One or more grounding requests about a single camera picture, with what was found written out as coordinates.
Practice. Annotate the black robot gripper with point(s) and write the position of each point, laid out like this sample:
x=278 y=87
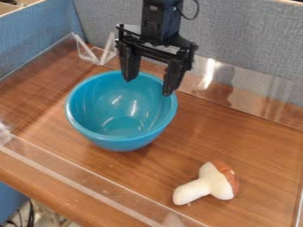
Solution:
x=156 y=40

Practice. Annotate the white brown toy mushroom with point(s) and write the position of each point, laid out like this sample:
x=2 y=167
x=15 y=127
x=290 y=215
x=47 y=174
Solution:
x=216 y=181

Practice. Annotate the blue plastic bowl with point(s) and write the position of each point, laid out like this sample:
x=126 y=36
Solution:
x=120 y=115

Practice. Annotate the clear acrylic left barrier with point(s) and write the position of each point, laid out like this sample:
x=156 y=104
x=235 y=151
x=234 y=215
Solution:
x=18 y=52

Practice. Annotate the clear acrylic barrier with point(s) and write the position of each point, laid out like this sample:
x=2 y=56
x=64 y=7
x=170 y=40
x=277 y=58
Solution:
x=127 y=201
x=263 y=95
x=18 y=52

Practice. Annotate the clear acrylic back barrier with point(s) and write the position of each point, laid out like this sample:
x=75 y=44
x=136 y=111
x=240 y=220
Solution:
x=263 y=95

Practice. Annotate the clear acrylic front barrier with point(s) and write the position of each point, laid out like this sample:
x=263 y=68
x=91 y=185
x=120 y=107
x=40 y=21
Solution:
x=127 y=201

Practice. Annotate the clear acrylic corner bracket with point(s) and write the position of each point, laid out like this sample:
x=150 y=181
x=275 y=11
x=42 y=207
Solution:
x=96 y=55

